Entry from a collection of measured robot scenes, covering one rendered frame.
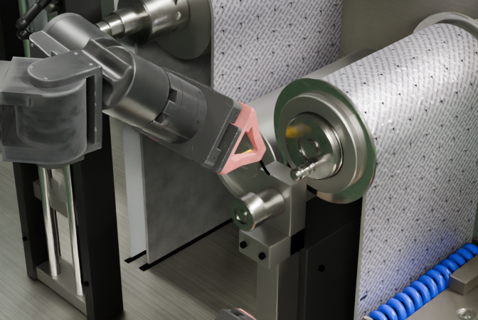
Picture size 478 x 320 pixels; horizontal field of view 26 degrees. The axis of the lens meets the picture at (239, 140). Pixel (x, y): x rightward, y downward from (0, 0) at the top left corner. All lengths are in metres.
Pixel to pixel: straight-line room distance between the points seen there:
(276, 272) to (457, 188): 0.25
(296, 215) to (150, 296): 0.37
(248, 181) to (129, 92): 0.43
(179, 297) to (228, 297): 0.07
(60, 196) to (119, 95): 0.55
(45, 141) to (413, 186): 0.51
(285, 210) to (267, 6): 0.26
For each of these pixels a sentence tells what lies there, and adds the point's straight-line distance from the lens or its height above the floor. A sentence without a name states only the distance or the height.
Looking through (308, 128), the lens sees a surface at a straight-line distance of 1.12.
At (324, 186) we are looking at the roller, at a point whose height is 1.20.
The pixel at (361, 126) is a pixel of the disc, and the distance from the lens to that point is 1.09.
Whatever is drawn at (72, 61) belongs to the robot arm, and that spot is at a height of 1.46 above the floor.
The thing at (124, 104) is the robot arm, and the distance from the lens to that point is 0.87.
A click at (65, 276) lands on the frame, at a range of 1.49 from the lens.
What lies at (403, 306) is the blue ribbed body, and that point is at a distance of 1.25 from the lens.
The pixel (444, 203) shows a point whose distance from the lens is 1.29.
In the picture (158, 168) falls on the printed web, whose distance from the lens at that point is 1.46.
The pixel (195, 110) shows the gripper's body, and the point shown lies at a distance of 0.92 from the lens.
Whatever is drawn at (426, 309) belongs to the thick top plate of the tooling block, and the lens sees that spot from 1.27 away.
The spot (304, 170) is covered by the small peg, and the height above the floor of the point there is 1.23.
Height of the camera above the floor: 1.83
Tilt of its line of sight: 31 degrees down
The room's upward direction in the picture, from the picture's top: straight up
